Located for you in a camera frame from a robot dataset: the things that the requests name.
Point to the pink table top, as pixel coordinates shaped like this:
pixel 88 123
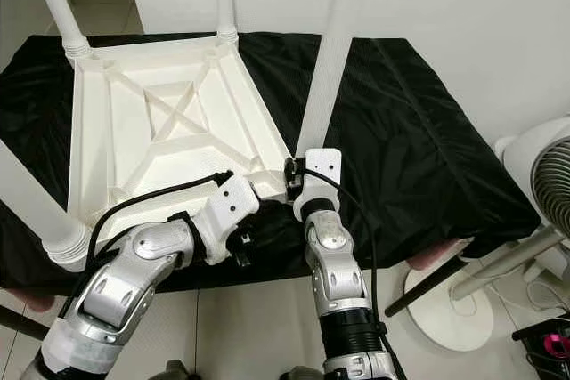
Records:
pixel 436 255

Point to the black cloth table cover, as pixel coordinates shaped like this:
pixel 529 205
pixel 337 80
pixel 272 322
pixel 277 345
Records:
pixel 445 131

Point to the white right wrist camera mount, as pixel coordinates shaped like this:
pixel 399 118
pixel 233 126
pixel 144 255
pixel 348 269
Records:
pixel 325 162

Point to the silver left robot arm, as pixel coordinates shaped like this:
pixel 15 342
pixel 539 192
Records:
pixel 134 282

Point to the grey robot foot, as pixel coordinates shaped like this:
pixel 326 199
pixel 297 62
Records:
pixel 178 372
pixel 298 374

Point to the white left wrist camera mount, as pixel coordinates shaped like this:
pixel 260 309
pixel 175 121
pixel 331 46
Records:
pixel 232 202

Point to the grey right robot foot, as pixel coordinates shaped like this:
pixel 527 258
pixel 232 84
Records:
pixel 298 374

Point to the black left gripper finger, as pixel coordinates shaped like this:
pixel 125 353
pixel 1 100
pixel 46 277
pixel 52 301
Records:
pixel 267 223

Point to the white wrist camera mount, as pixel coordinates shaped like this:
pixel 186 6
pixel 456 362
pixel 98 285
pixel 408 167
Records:
pixel 325 162
pixel 232 202

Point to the white plastic table top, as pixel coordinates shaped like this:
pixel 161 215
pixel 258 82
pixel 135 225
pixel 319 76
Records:
pixel 142 157

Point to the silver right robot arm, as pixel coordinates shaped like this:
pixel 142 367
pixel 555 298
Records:
pixel 329 242

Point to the grey left robot foot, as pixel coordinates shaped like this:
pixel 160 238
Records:
pixel 178 372

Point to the white pedestal fan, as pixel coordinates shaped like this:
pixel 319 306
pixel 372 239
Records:
pixel 445 318

